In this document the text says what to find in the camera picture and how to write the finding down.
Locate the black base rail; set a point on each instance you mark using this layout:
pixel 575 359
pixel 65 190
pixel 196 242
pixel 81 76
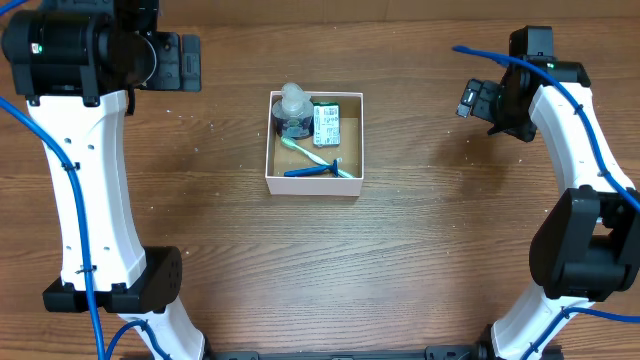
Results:
pixel 340 355

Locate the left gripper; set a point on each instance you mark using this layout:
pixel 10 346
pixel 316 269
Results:
pixel 167 73

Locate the dark foam soap pump bottle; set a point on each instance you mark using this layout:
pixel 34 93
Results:
pixel 293 113

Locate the white green soap bar pack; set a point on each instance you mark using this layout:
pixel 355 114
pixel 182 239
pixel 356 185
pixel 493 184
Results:
pixel 326 122

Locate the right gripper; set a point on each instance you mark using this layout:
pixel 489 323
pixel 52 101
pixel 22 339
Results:
pixel 483 93

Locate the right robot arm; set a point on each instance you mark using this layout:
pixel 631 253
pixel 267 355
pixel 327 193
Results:
pixel 588 246

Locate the green white toothbrush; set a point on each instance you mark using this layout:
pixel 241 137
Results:
pixel 291 144

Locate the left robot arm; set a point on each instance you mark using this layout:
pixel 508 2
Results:
pixel 78 64

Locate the pink cardboard box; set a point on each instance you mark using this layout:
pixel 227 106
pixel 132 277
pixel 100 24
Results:
pixel 350 152

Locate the blue disposable razor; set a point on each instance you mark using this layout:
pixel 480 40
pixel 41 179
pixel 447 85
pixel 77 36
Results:
pixel 332 168

